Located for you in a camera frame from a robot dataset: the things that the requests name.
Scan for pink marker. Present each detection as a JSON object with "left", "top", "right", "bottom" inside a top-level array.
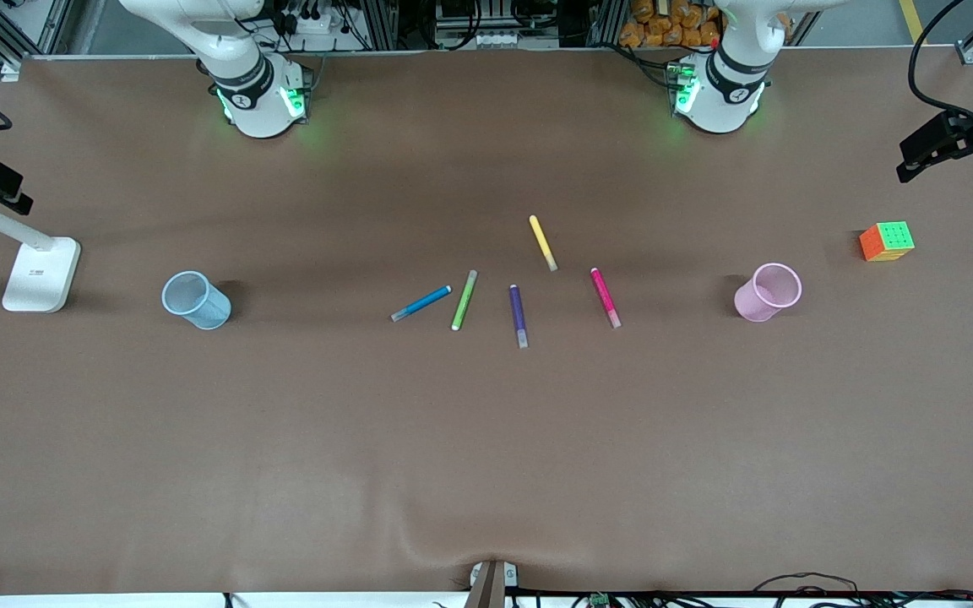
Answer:
[{"left": 590, "top": 267, "right": 622, "bottom": 329}]

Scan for blue marker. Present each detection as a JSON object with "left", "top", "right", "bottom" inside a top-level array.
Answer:
[{"left": 391, "top": 285, "right": 453, "bottom": 323}]

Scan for white lamp stand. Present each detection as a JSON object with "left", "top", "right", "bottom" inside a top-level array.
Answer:
[{"left": 0, "top": 193, "right": 82, "bottom": 313}]

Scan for colourful puzzle cube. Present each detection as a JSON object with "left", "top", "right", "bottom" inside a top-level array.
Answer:
[{"left": 859, "top": 221, "right": 916, "bottom": 263}]

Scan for pink plastic cup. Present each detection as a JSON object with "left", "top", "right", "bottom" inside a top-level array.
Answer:
[{"left": 734, "top": 263, "right": 802, "bottom": 323}]

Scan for light blue plastic cup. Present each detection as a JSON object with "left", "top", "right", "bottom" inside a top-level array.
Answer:
[{"left": 161, "top": 270, "right": 232, "bottom": 331}]

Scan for orange snack packages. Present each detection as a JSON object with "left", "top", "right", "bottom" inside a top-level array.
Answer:
[{"left": 619, "top": 0, "right": 722, "bottom": 49}]

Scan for white power strip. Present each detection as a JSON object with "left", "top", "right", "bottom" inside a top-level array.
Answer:
[{"left": 271, "top": 7, "right": 369, "bottom": 36}]

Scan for yellow marker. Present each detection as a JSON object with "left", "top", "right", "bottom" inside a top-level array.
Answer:
[{"left": 529, "top": 214, "right": 559, "bottom": 273}]

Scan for purple marker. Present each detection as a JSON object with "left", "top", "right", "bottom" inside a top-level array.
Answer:
[{"left": 509, "top": 285, "right": 530, "bottom": 350}]

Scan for green marker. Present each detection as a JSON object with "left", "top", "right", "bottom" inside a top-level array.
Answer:
[{"left": 451, "top": 269, "right": 479, "bottom": 332}]

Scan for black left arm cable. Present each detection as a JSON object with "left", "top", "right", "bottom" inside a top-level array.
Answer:
[{"left": 907, "top": 0, "right": 973, "bottom": 144}]

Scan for black table edge cables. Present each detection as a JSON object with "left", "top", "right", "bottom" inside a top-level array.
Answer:
[{"left": 753, "top": 572, "right": 863, "bottom": 608}]

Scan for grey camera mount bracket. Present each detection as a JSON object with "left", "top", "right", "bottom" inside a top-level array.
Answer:
[{"left": 465, "top": 559, "right": 519, "bottom": 608}]

